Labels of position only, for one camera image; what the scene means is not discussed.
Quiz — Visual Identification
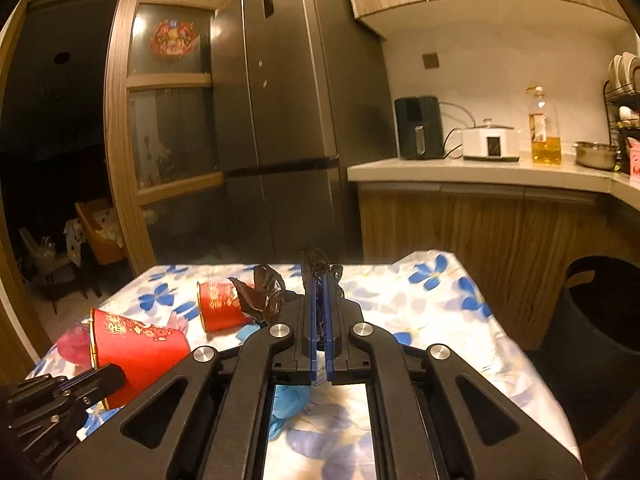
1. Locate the white electric cooker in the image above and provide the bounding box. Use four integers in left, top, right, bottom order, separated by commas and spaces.
461, 118, 522, 162

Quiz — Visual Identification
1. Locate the black plastic bag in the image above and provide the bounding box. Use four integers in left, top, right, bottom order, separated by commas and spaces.
227, 246, 346, 329

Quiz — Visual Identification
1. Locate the blue floral tablecloth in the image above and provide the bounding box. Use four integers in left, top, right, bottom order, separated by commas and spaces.
25, 250, 583, 480

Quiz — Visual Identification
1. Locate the black dish rack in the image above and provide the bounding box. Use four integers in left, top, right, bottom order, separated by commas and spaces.
602, 52, 640, 174

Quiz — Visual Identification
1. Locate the cooking oil bottle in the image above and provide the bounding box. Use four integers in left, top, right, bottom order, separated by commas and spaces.
525, 85, 562, 166

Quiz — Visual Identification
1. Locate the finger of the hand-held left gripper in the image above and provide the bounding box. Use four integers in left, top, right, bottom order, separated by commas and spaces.
59, 364, 127, 404

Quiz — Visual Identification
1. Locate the beige dining chair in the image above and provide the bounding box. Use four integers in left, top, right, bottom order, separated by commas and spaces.
19, 227, 77, 303

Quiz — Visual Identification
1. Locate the grey refrigerator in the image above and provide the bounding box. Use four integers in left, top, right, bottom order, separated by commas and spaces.
209, 0, 398, 266

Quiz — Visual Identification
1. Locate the orange chair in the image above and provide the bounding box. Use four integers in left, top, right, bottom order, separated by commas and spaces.
75, 199, 129, 267

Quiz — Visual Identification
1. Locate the steel pot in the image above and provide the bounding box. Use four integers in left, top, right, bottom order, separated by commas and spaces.
573, 141, 619, 171

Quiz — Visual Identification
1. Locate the pink plastic bag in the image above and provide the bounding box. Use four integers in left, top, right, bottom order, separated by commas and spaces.
56, 310, 191, 367

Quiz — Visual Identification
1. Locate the polka dot tablecloth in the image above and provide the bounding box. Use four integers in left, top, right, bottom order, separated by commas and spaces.
64, 209, 126, 267

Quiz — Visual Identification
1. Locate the wooden base cabinet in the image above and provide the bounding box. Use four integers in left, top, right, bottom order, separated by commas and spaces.
357, 182, 640, 353

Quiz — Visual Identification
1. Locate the black air fryer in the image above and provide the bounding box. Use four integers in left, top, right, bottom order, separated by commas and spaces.
394, 95, 445, 160

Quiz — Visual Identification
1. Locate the round floral door decal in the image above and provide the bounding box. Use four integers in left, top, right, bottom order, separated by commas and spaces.
151, 19, 197, 59

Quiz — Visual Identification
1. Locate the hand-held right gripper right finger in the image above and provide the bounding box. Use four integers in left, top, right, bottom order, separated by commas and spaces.
325, 271, 583, 480

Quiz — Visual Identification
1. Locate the black trash bin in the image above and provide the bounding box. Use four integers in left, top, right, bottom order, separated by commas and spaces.
542, 256, 640, 438

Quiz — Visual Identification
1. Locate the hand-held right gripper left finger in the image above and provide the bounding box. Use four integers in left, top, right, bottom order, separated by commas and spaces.
52, 271, 322, 480

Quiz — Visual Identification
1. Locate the black power cable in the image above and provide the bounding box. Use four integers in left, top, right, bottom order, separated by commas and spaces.
442, 101, 482, 159

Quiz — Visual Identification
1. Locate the white kitchen countertop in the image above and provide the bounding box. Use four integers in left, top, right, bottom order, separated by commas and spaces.
346, 152, 640, 211

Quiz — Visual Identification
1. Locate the wooden glass sliding door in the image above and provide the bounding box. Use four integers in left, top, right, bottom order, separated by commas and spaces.
102, 0, 246, 277

